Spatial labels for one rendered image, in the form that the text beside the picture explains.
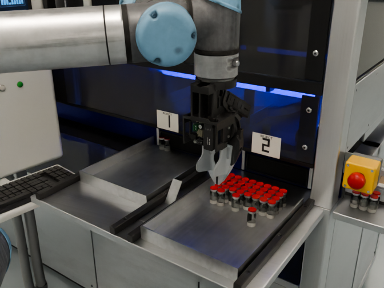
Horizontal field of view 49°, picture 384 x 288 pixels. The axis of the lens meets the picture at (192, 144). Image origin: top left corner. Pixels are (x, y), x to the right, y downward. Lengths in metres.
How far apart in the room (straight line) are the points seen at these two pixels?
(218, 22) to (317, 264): 0.81
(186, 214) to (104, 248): 0.81
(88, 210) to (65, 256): 0.99
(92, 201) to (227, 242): 0.40
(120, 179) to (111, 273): 0.70
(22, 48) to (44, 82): 1.02
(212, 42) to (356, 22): 0.43
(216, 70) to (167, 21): 0.20
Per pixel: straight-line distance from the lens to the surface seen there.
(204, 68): 0.70
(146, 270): 1.74
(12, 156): 1.58
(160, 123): 1.36
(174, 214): 1.10
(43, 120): 1.59
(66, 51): 0.55
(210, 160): 0.81
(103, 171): 1.35
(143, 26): 0.52
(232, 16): 0.69
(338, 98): 1.06
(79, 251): 2.02
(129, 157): 1.43
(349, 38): 1.03
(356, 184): 1.08
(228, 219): 1.09
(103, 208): 1.16
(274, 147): 1.16
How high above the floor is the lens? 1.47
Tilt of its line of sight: 23 degrees down
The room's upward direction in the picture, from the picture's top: straight up
